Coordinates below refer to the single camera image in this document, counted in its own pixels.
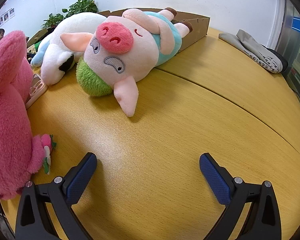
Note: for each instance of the pink pig plush toy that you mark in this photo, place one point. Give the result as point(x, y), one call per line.
point(124, 49)

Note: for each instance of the white panda plush toy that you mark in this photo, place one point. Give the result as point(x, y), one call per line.
point(67, 44)

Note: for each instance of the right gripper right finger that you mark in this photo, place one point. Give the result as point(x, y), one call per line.
point(263, 218)

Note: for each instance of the green potted plant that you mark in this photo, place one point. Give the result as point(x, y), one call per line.
point(78, 7)

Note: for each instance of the pink bear plush toy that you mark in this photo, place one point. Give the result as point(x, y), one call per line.
point(21, 153)

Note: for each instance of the clear phone case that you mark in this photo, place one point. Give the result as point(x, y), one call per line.
point(38, 88)

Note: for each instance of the grey cloth bag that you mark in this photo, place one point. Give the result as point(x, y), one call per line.
point(267, 58)

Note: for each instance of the blue plush toy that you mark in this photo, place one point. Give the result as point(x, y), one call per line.
point(38, 58)

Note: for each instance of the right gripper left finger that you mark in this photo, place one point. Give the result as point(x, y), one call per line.
point(33, 219)

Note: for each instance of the brown cardboard box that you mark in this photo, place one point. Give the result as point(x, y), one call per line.
point(200, 25)

